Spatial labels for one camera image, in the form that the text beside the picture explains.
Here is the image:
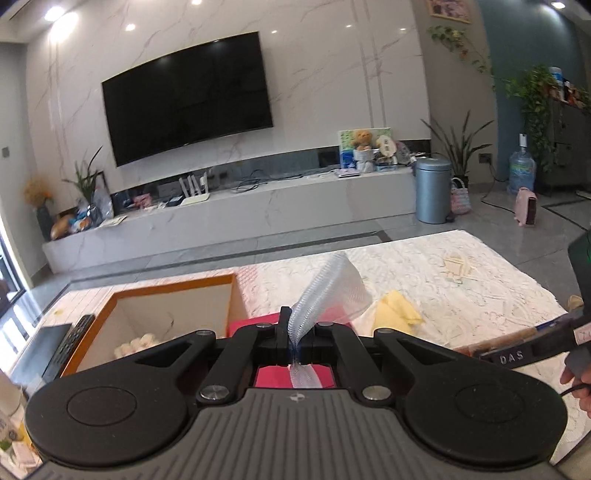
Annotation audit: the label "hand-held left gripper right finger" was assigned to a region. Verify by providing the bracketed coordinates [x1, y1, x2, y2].
[295, 322, 458, 409]

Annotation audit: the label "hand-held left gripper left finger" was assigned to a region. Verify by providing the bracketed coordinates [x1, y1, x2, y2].
[134, 306, 293, 408]

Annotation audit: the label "clear foam net sleeve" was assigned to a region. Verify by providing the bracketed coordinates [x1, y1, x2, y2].
[287, 253, 374, 391]

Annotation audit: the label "orange rimmed storage box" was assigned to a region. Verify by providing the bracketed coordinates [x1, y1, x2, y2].
[60, 273, 247, 379]

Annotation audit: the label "person's right hand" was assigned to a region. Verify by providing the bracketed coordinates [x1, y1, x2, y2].
[560, 364, 591, 419]

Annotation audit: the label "white fluffy blanket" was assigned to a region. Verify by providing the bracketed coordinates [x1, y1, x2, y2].
[46, 229, 591, 467]

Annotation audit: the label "yellow cloth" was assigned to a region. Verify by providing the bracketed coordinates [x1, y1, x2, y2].
[372, 290, 423, 337]

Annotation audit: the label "white marble television cabinet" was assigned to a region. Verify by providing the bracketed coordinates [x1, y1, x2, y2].
[41, 147, 432, 275]

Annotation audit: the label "pink space heater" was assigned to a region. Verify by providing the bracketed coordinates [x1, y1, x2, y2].
[514, 187, 539, 228]

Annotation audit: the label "white router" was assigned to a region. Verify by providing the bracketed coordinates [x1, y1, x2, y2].
[179, 172, 211, 206]

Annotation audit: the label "pink white woven bag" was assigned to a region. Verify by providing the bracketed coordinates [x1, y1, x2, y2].
[449, 176, 472, 216]

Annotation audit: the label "blue water dispenser bottle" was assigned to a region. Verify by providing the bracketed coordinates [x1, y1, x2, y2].
[508, 133, 537, 197]

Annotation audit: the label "blue metal trash can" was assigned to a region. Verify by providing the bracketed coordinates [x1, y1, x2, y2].
[412, 154, 453, 225]

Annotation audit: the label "black remote control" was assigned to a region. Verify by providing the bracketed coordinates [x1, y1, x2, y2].
[60, 314, 95, 365]

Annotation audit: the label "dark grey cabinet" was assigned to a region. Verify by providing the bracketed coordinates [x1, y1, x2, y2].
[547, 97, 591, 197]

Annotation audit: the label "green painted canvas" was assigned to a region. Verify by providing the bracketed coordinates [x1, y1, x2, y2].
[338, 126, 393, 171]

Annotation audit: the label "tall green potted plant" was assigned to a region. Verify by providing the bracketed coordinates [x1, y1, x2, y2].
[420, 110, 496, 183]

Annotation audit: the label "brown teddy bear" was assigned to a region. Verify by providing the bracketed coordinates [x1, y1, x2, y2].
[352, 129, 376, 174]

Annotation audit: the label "white round plush toy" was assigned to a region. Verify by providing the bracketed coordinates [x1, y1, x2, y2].
[373, 135, 397, 160]

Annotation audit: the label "clear plastic bag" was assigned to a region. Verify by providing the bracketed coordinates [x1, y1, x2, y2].
[90, 182, 115, 220]

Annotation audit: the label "brown snack bag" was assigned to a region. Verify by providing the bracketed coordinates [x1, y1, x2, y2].
[50, 215, 93, 241]

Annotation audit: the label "trailing ivy on cabinet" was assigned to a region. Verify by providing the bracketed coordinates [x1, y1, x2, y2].
[508, 65, 563, 172]

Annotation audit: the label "small green leafy plant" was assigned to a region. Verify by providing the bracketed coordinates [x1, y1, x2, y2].
[62, 147, 105, 204]

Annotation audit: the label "dried flowers in vase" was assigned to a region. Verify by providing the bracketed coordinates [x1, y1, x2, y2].
[24, 178, 56, 241]

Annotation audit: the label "white green carton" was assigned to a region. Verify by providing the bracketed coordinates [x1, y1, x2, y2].
[0, 369, 40, 467]

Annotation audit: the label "black power cord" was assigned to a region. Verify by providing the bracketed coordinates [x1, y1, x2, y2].
[480, 164, 517, 217]

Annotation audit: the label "black cables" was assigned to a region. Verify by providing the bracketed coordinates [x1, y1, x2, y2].
[228, 168, 305, 193]

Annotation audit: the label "black wall television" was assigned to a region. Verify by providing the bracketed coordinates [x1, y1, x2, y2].
[102, 31, 274, 168]

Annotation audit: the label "trailing ivy on wall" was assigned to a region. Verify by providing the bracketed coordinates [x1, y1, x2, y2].
[427, 25, 492, 77]

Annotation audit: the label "framed wall picture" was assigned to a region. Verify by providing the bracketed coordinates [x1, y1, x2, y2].
[426, 0, 472, 25]

